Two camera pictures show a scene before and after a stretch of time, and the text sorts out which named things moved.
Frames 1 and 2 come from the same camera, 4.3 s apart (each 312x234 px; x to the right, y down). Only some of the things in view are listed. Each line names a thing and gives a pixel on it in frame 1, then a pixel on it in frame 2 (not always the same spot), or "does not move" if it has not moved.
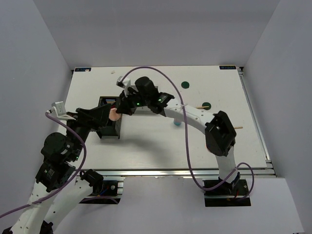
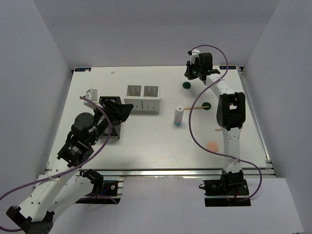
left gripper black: (95, 118) to (120, 113)
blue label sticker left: (83, 69) does not move
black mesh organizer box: (113, 128) does not move
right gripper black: (125, 107) to (188, 72)
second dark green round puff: (206, 104) does not move
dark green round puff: (185, 85) does not move
